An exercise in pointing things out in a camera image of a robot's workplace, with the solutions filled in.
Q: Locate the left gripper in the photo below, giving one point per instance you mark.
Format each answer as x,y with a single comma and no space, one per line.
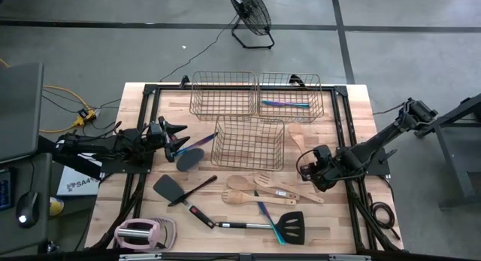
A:
158,145

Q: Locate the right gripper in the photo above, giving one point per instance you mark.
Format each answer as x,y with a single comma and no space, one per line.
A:
323,174

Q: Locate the slotted wooden spatula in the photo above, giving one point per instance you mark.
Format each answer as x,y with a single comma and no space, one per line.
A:
313,199

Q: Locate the iridescent cutlery piece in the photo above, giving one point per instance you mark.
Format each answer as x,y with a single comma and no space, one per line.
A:
199,142
285,104
268,217

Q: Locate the black oval spoon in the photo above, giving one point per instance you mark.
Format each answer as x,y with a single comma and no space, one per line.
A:
189,160

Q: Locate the plain wooden spatula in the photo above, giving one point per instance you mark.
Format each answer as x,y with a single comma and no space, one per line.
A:
296,133

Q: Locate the wooden spoon with label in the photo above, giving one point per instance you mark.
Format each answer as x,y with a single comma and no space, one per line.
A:
236,183

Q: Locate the wooden spork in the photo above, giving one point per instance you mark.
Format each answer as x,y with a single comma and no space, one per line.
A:
231,197

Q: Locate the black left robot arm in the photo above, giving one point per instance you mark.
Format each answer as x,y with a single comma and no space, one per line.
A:
112,144

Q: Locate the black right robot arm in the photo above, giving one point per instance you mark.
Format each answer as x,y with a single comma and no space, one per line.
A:
376,140

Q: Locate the black solid spatula red mark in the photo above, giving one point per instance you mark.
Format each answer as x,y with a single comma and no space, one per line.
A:
167,187

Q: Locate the black clamp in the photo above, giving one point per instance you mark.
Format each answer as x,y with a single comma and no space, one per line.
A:
184,81
297,79

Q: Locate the pink ribbed plastic tray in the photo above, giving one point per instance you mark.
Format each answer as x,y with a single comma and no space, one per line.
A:
171,231

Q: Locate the black metal stand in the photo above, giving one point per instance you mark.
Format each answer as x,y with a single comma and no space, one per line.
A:
452,161
67,161

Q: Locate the white printed box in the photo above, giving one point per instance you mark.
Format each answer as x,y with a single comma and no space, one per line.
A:
75,186

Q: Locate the yellow round object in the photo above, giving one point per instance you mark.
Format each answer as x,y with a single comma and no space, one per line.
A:
57,207

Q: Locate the dark side desk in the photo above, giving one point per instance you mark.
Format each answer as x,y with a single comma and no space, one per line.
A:
41,186

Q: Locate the black floor fan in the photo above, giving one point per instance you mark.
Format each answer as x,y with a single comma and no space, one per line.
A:
250,9

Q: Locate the grey flat panel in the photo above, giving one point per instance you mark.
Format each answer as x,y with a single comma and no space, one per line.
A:
20,110

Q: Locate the black computer mouse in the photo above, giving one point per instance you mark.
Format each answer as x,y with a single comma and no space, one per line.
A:
27,208

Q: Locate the black keyboard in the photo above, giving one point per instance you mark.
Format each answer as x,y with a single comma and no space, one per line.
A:
5,189

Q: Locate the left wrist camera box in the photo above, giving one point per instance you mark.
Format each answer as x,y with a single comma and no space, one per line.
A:
156,130

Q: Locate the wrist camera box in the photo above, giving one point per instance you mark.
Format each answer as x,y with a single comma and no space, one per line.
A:
156,130
321,153

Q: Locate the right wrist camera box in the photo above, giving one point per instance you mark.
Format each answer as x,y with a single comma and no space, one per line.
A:
321,153

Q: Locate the black aluminium table frame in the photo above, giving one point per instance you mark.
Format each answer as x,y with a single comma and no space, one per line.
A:
169,87

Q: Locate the pink frame steel roller tool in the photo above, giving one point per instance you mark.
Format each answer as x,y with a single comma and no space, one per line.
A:
137,233

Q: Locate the aluminium bracket rail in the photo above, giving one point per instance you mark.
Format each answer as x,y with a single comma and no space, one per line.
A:
143,257

